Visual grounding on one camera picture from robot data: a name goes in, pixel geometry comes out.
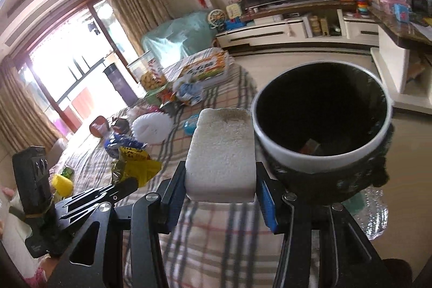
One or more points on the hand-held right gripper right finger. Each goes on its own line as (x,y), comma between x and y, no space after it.
(268,210)

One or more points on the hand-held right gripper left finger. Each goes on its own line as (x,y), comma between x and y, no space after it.
(175,217)

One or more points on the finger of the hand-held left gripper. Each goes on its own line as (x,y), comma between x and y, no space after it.
(118,189)
(79,213)

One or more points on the yellow snack wrapper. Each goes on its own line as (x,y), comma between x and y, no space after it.
(138,168)

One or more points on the white foam block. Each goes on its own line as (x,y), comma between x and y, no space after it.
(219,153)

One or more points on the black bin with white rim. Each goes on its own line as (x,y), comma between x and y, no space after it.
(320,105)

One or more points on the yellow cup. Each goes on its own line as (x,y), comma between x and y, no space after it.
(62,183)

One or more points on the green packet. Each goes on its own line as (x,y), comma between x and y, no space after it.
(68,172)

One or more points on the plaid blanket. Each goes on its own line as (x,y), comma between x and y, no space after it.
(209,240)

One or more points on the blue snack wrapper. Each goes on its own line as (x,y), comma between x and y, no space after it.
(123,143)

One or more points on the red bowl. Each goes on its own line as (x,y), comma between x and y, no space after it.
(98,126)

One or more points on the brown wrapper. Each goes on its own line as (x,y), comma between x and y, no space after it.
(311,147)

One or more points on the beige curtain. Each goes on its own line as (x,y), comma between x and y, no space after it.
(20,112)
(135,4)

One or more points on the light blue small tub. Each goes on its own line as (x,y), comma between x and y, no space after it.
(190,125)

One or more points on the clear plastic bag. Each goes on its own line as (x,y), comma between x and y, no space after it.
(371,213)

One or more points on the black cylindrical appliance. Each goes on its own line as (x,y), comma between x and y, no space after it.
(118,85)

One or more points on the blue and white snack bag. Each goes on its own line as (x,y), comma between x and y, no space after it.
(187,90)

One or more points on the clear bag of snacks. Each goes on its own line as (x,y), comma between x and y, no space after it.
(148,72)

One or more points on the colourful picture book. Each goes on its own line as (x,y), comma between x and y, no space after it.
(206,67)

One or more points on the white television cabinet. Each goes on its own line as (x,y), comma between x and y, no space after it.
(270,31)

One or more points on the blue toy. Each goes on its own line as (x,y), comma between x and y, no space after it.
(235,24)

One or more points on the toy ferris wheel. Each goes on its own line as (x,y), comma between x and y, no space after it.
(215,19)

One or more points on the cluttered coffee table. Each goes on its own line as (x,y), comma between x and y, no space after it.
(391,55)

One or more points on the yellow toy keypad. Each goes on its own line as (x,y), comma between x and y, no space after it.
(233,10)

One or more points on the small blue box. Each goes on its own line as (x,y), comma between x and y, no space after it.
(402,12)

